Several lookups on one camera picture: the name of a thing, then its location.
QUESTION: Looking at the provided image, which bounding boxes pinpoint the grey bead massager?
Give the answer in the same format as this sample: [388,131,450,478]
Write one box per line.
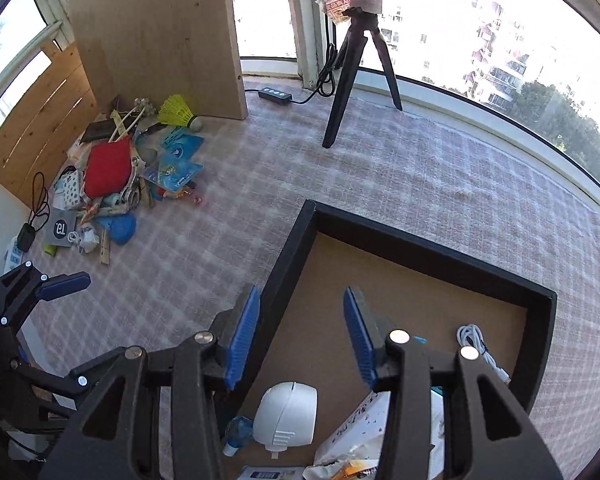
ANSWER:
[134,98,156,116]

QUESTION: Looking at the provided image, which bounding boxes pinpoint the black wallet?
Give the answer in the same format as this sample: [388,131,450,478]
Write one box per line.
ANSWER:
[80,119,116,143]

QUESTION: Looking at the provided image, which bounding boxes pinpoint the red fabric pouch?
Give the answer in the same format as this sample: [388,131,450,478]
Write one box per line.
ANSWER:
[83,136,131,200]

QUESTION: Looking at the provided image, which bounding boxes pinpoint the blue round lid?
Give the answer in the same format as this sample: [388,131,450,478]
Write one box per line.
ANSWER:
[96,212,136,246]

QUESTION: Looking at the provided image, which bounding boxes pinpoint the white plug adapter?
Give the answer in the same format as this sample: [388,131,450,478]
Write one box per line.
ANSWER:
[252,382,318,460]

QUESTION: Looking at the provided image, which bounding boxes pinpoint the white power strip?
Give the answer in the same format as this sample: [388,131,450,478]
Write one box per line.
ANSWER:
[3,236,23,274]

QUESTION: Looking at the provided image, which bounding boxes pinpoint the blue mascot pin card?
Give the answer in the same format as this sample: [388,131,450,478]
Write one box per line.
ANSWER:
[142,154,204,193]

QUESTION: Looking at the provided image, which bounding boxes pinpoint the small blue sanitizer bottle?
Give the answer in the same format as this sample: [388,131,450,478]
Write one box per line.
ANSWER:
[223,416,253,457]

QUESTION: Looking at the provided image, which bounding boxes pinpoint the wooden clothespin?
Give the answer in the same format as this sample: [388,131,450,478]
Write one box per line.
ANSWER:
[99,229,110,266]

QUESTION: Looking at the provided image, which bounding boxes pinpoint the grey T9 pouch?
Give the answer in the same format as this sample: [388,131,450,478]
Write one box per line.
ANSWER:
[43,208,76,247]

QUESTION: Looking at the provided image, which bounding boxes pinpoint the black tray with brown base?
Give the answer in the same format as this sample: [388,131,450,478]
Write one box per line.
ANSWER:
[220,199,560,480]

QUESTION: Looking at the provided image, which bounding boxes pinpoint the yellow plastic shuttlecock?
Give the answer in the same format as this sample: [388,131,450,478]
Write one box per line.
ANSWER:
[158,94,202,132]

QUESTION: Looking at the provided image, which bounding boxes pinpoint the checkered tablecloth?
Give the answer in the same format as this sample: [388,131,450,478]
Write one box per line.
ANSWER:
[29,96,600,479]

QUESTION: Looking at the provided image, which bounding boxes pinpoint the blue tissue packet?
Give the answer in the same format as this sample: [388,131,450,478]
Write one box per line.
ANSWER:
[161,127,204,159]

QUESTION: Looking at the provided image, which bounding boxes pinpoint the crumpled snack wrapper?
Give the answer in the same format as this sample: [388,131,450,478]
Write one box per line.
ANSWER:
[302,458,379,480]

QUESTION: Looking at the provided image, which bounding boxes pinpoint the dotted white tissue pack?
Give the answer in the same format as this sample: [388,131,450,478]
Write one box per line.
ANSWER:
[53,170,83,210]

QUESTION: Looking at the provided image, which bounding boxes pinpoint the white floral tissue box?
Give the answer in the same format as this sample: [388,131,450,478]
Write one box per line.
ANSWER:
[312,389,444,479]

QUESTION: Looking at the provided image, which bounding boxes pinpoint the black power strip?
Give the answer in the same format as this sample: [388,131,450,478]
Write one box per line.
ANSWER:
[257,87,294,105]

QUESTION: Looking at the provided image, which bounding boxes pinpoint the white usb cable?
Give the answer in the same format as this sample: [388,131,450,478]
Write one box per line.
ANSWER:
[455,323,513,386]

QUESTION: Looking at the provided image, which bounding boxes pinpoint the white boxed device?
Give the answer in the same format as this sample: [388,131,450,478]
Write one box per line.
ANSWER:
[237,466,304,480]

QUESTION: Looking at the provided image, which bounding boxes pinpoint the black tripod stand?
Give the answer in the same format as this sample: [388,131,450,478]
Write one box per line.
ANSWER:
[322,3,403,148]

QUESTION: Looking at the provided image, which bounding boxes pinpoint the wooden board panel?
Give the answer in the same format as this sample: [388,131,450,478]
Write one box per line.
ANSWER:
[68,0,248,120]

